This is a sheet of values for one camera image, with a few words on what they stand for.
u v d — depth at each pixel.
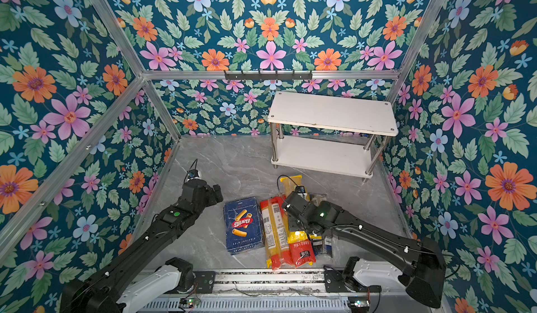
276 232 0.80
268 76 0.92
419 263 0.40
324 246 0.80
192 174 0.72
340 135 1.23
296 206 0.56
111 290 0.40
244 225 0.82
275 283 0.75
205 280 0.74
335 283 0.73
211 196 0.77
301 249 0.73
